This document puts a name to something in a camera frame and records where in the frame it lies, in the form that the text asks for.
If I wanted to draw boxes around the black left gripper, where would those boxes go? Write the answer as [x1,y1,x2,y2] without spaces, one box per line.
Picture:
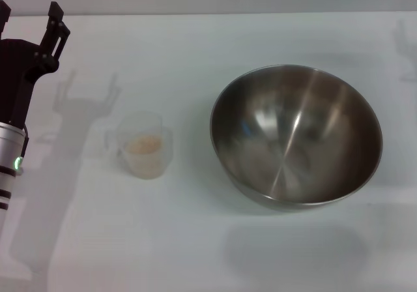
[0,0,72,130]

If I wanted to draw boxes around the uncooked rice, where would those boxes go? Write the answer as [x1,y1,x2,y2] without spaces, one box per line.
[126,134,163,154]

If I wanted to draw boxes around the clear plastic measuring cup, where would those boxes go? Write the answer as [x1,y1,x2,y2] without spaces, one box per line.
[104,110,173,181]

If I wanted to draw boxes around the stainless steel mixing bowl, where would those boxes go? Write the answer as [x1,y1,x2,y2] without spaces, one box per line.
[210,64,384,211]

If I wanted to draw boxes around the left wrist gripper cable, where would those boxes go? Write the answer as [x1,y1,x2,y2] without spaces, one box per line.
[20,125,31,175]

